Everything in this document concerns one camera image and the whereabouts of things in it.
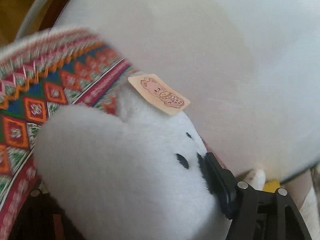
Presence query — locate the patterned red bedspread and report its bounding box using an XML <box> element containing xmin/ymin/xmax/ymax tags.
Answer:
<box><xmin>1</xmin><ymin>27</ymin><xmax>135</xmax><ymax>239</ymax></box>

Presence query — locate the white pole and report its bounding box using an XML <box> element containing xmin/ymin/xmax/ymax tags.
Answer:
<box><xmin>15</xmin><ymin>0</ymin><xmax>48</xmax><ymax>40</ymax></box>

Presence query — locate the plush paper tag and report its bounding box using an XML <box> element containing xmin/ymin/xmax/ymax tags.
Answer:
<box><xmin>128</xmin><ymin>74</ymin><xmax>190</xmax><ymax>115</ymax></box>

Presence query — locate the small white purple plush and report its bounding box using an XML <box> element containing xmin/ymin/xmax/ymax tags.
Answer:
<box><xmin>33</xmin><ymin>84</ymin><xmax>230</xmax><ymax>239</ymax></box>

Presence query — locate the yellow cushion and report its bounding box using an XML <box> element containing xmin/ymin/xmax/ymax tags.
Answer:
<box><xmin>263</xmin><ymin>180</ymin><xmax>280</xmax><ymax>193</ymax></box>

